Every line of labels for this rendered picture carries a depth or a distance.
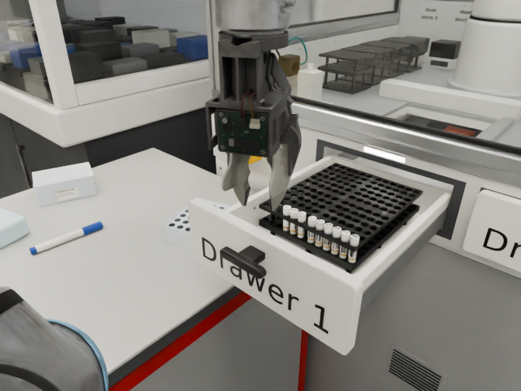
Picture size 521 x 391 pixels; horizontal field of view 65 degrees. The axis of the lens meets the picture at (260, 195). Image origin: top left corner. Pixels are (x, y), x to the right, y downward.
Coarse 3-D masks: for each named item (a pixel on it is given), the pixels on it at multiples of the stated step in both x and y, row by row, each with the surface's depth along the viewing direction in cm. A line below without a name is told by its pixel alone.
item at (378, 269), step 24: (312, 168) 80; (360, 168) 81; (264, 192) 71; (432, 192) 73; (240, 216) 68; (432, 216) 65; (288, 240) 68; (408, 240) 60; (336, 264) 63; (360, 264) 63; (384, 264) 55; (384, 288) 58; (360, 312) 53
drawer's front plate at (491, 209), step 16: (480, 192) 64; (496, 192) 64; (480, 208) 65; (496, 208) 63; (512, 208) 61; (480, 224) 66; (496, 224) 64; (512, 224) 62; (464, 240) 68; (480, 240) 66; (496, 240) 65; (512, 240) 63; (480, 256) 67; (496, 256) 66
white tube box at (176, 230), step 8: (208, 200) 88; (184, 208) 85; (224, 208) 86; (176, 216) 83; (184, 216) 84; (168, 224) 80; (176, 224) 80; (184, 224) 80; (168, 232) 79; (176, 232) 78; (184, 232) 78; (168, 240) 80; (176, 240) 80; (184, 240) 79
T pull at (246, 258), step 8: (224, 248) 54; (248, 248) 54; (256, 248) 54; (224, 256) 54; (232, 256) 52; (240, 256) 52; (248, 256) 52; (256, 256) 52; (264, 256) 53; (240, 264) 52; (248, 264) 51; (256, 264) 51; (248, 272) 51; (256, 272) 50; (264, 272) 50
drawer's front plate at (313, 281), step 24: (192, 216) 62; (216, 216) 58; (192, 240) 65; (216, 240) 60; (240, 240) 56; (264, 240) 53; (216, 264) 62; (264, 264) 54; (288, 264) 51; (312, 264) 48; (240, 288) 60; (264, 288) 56; (288, 288) 53; (312, 288) 50; (336, 288) 47; (360, 288) 46; (288, 312) 55; (312, 312) 51; (336, 312) 48; (336, 336) 50
